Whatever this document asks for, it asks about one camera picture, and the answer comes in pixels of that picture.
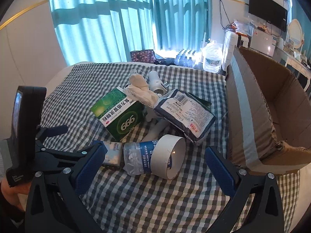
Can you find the white tape roll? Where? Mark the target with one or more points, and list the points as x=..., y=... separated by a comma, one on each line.
x=168, y=156

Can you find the navy white wipes pack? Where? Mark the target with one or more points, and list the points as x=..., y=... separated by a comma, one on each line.
x=188, y=113

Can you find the person's left hand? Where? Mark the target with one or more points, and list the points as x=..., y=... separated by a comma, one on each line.
x=11, y=193

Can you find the cream lace sock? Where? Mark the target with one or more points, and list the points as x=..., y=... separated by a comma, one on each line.
x=138, y=89

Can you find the silver mini fridge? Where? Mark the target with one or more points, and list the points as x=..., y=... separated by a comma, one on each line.
x=262, y=42

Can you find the white plastic tube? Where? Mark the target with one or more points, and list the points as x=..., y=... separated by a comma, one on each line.
x=154, y=132

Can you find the green 999 medicine box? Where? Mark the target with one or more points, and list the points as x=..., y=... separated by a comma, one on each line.
x=118, y=113

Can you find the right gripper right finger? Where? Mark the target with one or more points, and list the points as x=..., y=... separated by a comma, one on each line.
x=266, y=211

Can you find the black wall television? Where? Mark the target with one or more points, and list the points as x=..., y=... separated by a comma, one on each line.
x=269, y=11

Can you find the clear floss pick jar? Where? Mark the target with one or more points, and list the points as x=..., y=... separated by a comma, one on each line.
x=137, y=157

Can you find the large water jug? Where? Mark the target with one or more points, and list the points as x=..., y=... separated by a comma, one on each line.
x=212, y=56

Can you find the Vinda tissue pack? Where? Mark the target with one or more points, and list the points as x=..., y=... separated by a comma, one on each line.
x=114, y=154

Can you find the white vanity table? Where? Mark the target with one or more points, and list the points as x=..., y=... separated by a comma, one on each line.
x=301, y=72

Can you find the teal window curtain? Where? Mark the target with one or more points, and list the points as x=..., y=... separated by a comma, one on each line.
x=107, y=31

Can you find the white suitcase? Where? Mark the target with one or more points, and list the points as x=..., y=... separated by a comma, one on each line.
x=231, y=41

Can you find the white cylindrical bottle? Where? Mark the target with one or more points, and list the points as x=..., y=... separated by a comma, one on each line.
x=155, y=83

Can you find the bottled water pack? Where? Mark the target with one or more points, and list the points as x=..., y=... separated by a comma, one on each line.
x=188, y=58

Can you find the oval vanity mirror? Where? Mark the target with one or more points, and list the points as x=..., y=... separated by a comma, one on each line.
x=295, y=35

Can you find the cardboard box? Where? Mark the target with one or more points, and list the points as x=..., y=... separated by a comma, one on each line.
x=269, y=115

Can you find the purple dotted bag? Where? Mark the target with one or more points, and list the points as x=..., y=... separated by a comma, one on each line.
x=143, y=56

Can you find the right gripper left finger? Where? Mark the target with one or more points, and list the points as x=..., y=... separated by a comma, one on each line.
x=60, y=178

